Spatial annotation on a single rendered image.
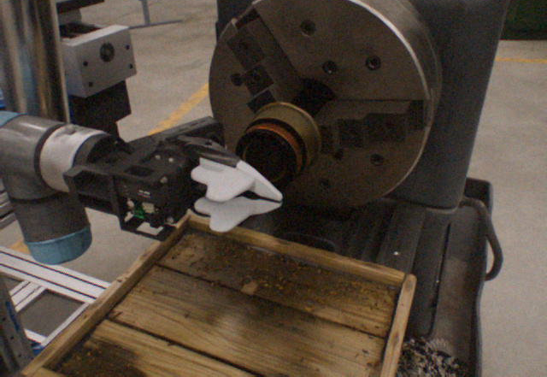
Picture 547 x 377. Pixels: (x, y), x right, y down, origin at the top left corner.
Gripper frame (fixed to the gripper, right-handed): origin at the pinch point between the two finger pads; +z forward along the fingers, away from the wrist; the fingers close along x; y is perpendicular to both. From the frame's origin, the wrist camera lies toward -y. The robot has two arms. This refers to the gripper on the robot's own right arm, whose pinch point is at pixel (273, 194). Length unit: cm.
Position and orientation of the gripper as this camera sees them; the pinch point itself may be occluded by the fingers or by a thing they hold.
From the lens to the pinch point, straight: 47.0
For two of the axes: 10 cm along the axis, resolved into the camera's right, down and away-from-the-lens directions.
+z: 9.2, 2.0, -3.3
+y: -3.9, 4.8, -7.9
